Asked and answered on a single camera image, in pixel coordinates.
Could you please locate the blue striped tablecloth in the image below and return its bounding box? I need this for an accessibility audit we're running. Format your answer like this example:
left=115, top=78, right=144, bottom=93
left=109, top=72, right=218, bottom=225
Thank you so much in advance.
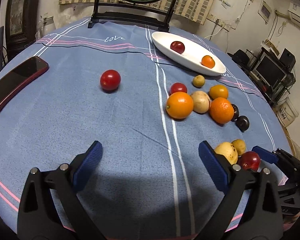
left=0, top=19, right=289, bottom=239

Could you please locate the small yellow-orange tomato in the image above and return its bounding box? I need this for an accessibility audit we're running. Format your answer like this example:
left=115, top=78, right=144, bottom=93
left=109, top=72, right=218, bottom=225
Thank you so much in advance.
left=209, top=85, right=229, bottom=100

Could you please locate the small green-yellow fruit top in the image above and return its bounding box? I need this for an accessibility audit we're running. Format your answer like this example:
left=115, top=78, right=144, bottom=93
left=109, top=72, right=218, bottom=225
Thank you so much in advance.
left=192, top=75, right=205, bottom=88

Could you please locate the red smartphone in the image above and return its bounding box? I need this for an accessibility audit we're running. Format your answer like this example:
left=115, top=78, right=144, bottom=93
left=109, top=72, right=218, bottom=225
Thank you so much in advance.
left=0, top=56, right=49, bottom=112

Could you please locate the dark purple plum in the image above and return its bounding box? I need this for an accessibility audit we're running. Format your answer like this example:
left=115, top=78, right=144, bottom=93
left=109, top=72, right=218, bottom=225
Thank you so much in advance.
left=235, top=115, right=250, bottom=132
left=231, top=104, right=239, bottom=121

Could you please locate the thin black cable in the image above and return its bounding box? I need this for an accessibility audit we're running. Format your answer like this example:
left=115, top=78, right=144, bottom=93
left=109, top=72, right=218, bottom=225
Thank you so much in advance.
left=37, top=42, right=256, bottom=95

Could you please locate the red tomato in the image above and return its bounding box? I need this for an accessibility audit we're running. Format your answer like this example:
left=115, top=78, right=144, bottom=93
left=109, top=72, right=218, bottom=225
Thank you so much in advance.
left=170, top=82, right=187, bottom=94
left=100, top=69, right=121, bottom=91

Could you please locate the white kettle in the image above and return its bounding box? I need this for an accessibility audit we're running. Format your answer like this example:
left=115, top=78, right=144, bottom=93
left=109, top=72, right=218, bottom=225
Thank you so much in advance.
left=39, top=16, right=56, bottom=37

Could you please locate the large orange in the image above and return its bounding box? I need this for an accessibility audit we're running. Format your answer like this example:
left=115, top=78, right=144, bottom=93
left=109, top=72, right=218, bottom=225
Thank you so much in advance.
left=209, top=98, right=234, bottom=125

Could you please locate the small green-yellow fruit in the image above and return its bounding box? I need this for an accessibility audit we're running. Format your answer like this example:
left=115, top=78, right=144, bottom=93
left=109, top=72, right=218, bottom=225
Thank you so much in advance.
left=192, top=75, right=205, bottom=88
left=232, top=139, right=247, bottom=156

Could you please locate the beige passion fruit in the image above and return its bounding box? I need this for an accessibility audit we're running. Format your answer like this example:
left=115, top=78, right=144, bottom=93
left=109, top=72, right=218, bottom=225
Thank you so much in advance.
left=190, top=90, right=211, bottom=114
left=214, top=142, right=238, bottom=165

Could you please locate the black metal shelf desk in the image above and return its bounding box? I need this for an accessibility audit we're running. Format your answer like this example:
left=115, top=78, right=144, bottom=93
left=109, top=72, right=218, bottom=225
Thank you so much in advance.
left=228, top=47, right=296, bottom=107

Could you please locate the white oval plate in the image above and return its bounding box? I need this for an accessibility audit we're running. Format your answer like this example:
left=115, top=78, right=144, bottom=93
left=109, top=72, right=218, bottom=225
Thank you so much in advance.
left=151, top=31, right=226, bottom=76

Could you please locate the wall power strip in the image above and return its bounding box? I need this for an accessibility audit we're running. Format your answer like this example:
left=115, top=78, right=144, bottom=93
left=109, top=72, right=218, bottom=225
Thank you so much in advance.
left=206, top=14, right=231, bottom=31

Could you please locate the orange tangerine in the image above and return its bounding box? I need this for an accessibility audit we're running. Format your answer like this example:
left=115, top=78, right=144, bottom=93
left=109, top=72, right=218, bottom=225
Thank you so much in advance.
left=201, top=55, right=215, bottom=69

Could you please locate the large dark red plum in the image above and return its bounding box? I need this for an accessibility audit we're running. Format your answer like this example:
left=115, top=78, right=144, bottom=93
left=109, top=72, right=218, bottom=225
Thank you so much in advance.
left=170, top=41, right=185, bottom=54

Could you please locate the black speaker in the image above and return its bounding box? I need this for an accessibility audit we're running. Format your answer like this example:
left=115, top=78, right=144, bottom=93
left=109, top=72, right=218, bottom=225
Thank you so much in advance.
left=279, top=48, right=296, bottom=72

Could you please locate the computer monitor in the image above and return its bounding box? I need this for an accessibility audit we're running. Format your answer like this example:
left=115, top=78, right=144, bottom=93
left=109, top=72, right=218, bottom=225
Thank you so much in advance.
left=253, top=55, right=287, bottom=87

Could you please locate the round goldfish screen on stand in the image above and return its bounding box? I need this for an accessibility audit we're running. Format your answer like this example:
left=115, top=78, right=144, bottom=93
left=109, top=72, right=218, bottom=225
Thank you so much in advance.
left=88, top=0, right=177, bottom=32

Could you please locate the dark framed painting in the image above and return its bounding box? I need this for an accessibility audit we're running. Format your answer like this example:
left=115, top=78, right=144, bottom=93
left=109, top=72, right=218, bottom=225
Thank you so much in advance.
left=5, top=0, right=39, bottom=57

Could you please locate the white plastic bucket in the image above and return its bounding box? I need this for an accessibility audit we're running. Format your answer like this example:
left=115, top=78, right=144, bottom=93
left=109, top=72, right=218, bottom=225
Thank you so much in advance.
left=276, top=97, right=299, bottom=128

